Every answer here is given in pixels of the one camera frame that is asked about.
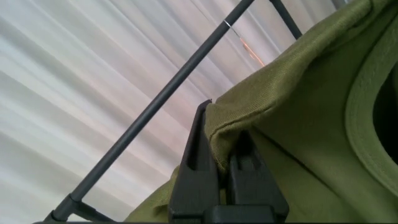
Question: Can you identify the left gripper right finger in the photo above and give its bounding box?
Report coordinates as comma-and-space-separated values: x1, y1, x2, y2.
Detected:
225, 131, 290, 219

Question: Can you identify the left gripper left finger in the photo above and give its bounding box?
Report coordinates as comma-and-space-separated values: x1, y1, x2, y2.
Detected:
169, 99, 221, 220

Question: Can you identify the black clothes rack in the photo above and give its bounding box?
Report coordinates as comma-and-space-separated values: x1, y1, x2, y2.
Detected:
43, 0, 304, 223

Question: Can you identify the green long-sleeved shirt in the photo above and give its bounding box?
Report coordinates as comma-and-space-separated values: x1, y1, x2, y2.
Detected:
124, 0, 398, 224

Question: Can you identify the pink clothes hanger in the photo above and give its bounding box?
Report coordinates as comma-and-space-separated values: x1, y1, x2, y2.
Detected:
223, 19, 267, 68

